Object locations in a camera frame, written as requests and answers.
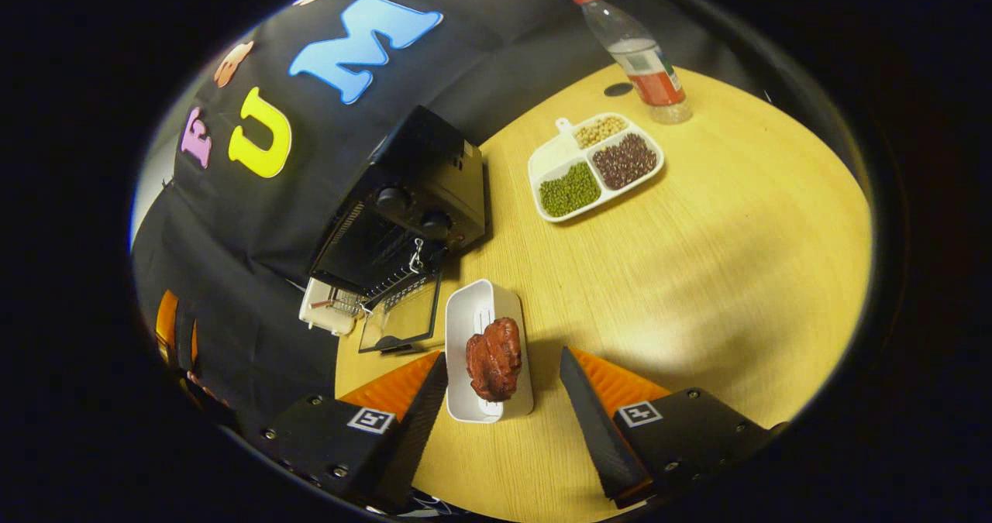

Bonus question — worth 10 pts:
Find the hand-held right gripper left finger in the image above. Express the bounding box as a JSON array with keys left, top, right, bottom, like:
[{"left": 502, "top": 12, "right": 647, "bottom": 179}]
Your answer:
[{"left": 260, "top": 351, "right": 449, "bottom": 512}]

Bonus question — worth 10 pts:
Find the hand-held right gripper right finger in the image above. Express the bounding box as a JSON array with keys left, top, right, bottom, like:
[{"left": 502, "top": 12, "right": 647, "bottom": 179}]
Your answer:
[{"left": 560, "top": 346, "right": 787, "bottom": 508}]

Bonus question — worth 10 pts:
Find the red-brown meat piece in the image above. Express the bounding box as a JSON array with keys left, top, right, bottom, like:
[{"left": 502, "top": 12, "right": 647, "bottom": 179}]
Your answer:
[{"left": 465, "top": 318, "right": 523, "bottom": 401}]

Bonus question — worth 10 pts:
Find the black electric oven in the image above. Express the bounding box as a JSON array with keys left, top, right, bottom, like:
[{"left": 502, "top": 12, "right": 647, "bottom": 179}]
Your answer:
[{"left": 310, "top": 105, "right": 487, "bottom": 353}]

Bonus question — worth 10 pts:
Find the white rectangular tray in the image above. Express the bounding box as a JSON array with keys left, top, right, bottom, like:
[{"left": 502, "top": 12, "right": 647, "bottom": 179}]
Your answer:
[{"left": 445, "top": 279, "right": 536, "bottom": 425}]

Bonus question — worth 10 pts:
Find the white toaster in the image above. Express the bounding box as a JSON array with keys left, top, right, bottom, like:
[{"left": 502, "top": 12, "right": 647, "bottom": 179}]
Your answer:
[{"left": 300, "top": 277, "right": 367, "bottom": 336}]

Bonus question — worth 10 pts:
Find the black backdrop cloth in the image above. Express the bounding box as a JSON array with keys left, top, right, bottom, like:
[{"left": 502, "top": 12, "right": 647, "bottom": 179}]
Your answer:
[{"left": 132, "top": 0, "right": 776, "bottom": 439}]

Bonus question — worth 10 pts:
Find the white divided bean dish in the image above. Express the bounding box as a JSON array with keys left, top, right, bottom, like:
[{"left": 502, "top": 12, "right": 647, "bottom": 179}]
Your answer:
[{"left": 529, "top": 112, "right": 666, "bottom": 223}]

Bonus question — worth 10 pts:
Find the clear plastic bottle red label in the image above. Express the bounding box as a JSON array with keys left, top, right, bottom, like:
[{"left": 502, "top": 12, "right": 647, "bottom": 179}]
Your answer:
[{"left": 570, "top": 0, "right": 693, "bottom": 125}]

